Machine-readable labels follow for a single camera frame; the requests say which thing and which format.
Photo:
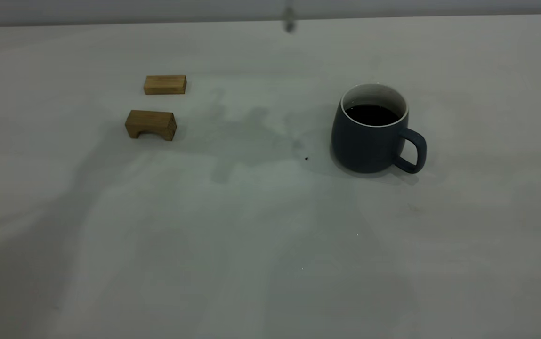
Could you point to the dark coffee liquid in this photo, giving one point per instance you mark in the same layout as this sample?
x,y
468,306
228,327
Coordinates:
x,y
371,115

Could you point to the flat rectangular wooden block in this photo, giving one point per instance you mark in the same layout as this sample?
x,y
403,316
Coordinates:
x,y
165,84

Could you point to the arched wooden block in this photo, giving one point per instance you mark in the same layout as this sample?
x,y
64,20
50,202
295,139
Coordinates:
x,y
152,122

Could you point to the dark grey ceramic mug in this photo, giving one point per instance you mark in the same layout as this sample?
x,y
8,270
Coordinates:
x,y
364,146

